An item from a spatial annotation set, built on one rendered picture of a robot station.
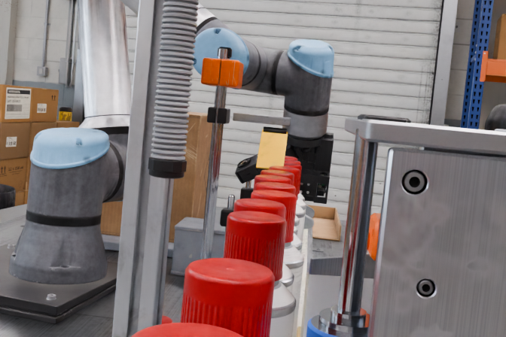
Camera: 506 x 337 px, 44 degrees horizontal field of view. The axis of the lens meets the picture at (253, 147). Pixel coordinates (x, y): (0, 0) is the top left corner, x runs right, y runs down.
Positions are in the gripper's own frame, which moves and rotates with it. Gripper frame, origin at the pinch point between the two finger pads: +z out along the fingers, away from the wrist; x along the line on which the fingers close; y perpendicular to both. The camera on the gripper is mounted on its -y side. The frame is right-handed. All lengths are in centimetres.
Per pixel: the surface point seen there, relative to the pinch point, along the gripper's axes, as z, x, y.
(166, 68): -43, -47, -10
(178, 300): 2.9, -19.5, -14.9
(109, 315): -0.6, -29.1, -22.7
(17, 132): 111, 276, -196
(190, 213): 5.0, 11.7, -19.7
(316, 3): 32, 414, -1
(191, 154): -6.4, 15.8, -20.5
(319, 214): 32, 66, 9
